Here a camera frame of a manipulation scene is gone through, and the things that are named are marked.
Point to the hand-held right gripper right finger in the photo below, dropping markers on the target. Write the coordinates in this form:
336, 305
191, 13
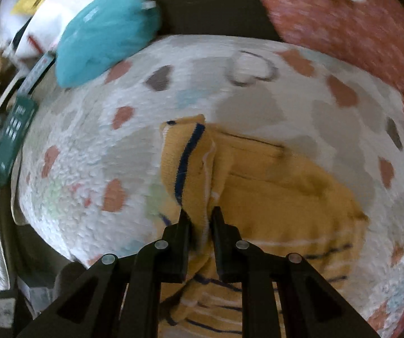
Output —
220, 234

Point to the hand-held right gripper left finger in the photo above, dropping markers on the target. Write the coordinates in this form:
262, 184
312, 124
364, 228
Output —
182, 234

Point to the yellow striped sweater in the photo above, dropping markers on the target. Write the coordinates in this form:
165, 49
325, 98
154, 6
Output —
275, 200

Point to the white heart-print quilt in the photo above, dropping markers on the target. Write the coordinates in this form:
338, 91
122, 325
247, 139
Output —
279, 105

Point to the green printed box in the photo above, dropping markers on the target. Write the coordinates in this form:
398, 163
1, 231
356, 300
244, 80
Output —
13, 137

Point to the teal plush cushion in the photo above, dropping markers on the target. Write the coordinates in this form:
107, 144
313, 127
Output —
107, 31

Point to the white power strip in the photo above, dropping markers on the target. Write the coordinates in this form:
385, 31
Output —
36, 74

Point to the red floral blanket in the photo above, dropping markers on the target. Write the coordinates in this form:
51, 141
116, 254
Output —
328, 17

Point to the white printed pillow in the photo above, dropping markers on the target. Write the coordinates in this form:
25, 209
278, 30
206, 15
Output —
64, 3

